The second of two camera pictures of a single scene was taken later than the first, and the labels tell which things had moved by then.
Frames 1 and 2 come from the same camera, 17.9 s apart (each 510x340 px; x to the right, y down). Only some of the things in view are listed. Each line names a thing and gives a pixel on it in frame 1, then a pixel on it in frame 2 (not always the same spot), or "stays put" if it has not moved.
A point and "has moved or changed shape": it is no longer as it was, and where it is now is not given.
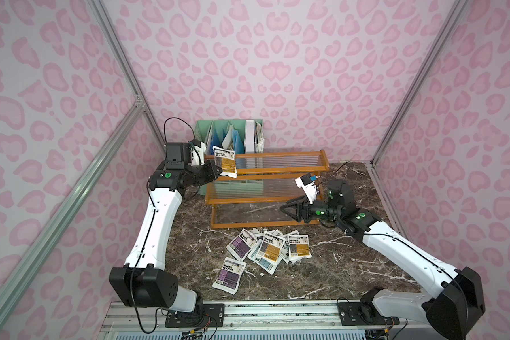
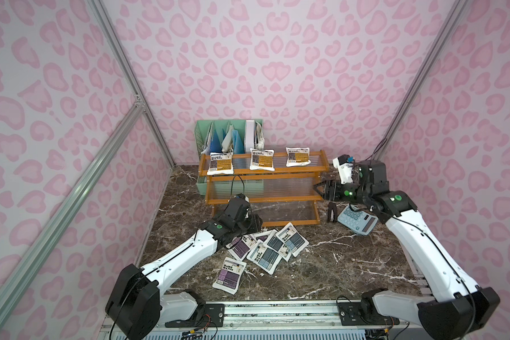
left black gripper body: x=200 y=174 → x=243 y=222
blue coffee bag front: x=267 y=265 stays put
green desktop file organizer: x=245 y=137 stays put
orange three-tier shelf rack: x=264 y=183 stays put
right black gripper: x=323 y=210 → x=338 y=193
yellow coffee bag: x=270 y=246 → x=297 y=156
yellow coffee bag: x=299 y=247 → x=262 y=159
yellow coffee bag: x=226 y=160 has moved or changed shape
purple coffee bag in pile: x=241 y=244 stays put
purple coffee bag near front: x=230 y=275 stays put
